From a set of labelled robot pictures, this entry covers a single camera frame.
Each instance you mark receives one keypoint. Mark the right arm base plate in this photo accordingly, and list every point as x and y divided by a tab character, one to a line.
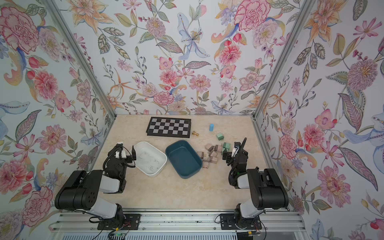
232	222

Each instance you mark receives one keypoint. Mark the teal storage box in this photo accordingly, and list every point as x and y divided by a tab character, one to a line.
184	159

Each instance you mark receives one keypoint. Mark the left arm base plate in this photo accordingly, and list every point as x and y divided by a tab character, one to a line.
127	222

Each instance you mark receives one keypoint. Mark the green plug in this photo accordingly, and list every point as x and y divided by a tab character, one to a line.
220	136
226	147

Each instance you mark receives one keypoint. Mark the aluminium rail frame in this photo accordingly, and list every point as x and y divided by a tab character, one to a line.
156	224

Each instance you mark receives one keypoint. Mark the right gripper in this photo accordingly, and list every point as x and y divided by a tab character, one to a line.
229	155

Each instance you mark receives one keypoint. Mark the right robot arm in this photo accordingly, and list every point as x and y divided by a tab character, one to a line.
265	186

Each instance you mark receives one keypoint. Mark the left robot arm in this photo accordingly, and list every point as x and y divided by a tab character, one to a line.
80	192

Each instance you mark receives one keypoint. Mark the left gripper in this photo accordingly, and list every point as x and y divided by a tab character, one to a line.
130	160

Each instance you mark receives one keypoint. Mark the white storage box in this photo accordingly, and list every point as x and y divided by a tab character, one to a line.
150	160

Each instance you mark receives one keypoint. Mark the black white chessboard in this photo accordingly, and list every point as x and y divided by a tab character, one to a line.
169	127

